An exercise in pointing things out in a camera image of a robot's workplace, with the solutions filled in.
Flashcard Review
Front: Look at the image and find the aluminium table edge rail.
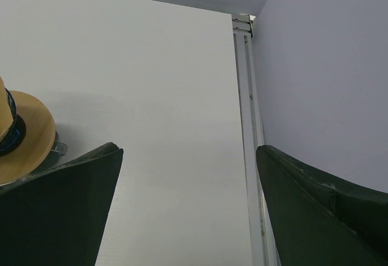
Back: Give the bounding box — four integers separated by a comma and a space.
232, 14, 278, 265

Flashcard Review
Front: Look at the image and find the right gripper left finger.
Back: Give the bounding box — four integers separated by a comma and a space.
1, 142, 124, 265

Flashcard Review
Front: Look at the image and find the wooden dripper ring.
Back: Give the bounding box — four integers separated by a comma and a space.
0, 90, 57, 187

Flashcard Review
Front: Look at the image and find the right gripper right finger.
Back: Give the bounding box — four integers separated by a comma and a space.
256, 145, 387, 265

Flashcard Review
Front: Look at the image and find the grey plastic dripper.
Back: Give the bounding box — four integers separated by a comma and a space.
50, 141, 68, 157

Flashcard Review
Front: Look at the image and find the brown paper coffee filter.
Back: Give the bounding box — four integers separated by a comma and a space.
0, 78, 13, 141

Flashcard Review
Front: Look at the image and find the blue plastic dripper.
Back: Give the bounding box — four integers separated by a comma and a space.
1, 89, 19, 156

